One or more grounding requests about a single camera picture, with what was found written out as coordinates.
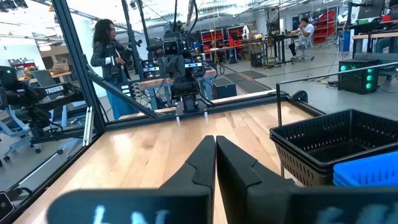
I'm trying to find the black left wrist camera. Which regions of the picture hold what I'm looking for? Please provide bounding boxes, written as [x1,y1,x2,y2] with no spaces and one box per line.
[161,39,182,57]

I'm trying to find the black floor mat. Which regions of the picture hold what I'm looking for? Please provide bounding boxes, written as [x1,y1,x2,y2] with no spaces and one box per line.
[214,70,271,94]

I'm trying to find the light blue office chair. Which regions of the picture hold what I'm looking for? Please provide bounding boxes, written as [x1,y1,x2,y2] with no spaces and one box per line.
[0,105,85,162]

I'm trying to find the black storage box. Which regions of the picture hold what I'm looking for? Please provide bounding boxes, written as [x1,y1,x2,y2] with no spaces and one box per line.
[212,79,238,100]

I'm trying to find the seated person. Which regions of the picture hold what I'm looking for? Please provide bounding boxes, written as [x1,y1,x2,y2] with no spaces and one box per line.
[287,17,315,62]

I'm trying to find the wooden top desk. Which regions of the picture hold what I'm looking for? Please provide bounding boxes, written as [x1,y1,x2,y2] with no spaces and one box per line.
[353,30,398,60]

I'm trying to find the shelving with red bins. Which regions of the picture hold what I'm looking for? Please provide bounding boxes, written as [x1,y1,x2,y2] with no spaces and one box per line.
[200,26,246,60]

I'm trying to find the grey swivel office chair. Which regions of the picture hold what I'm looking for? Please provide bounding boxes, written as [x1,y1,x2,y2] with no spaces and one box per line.
[294,32,315,62]

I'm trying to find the silver metal frame bracket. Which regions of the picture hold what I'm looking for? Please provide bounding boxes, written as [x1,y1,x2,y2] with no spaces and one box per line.
[81,105,95,147]

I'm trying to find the black computer monitor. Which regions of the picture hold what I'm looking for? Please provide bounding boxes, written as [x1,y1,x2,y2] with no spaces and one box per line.
[357,0,386,19]

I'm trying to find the black computer tower green lights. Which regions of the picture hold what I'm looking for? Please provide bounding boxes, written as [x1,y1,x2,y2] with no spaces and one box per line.
[338,58,380,95]

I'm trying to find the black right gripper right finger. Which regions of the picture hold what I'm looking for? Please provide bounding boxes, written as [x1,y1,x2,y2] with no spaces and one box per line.
[216,136,398,224]

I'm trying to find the woven wicker basket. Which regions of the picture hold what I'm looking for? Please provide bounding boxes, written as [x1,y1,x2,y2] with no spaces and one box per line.
[52,58,70,73]

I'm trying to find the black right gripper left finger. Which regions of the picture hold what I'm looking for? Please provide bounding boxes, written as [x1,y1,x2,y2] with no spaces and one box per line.
[46,135,217,224]

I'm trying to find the black thin metal shelf frame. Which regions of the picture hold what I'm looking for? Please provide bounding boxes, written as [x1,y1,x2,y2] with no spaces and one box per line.
[275,60,398,128]

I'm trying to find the black table-level camera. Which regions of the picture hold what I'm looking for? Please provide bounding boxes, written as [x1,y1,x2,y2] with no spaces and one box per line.
[0,190,15,220]

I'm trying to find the black standing desk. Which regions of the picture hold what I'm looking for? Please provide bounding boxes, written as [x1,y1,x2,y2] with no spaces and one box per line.
[267,32,299,68]

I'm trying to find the black aluminium table frame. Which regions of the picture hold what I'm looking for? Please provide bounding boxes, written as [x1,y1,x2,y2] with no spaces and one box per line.
[0,0,327,224]

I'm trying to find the standing person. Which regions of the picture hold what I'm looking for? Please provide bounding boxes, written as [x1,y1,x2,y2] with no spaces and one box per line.
[90,18,141,121]

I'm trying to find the blue barrel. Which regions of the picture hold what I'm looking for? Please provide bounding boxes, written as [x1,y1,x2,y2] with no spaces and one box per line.
[341,29,351,52]

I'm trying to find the rack of red bins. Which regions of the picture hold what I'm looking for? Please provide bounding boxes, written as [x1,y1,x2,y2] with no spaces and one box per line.
[312,11,338,46]

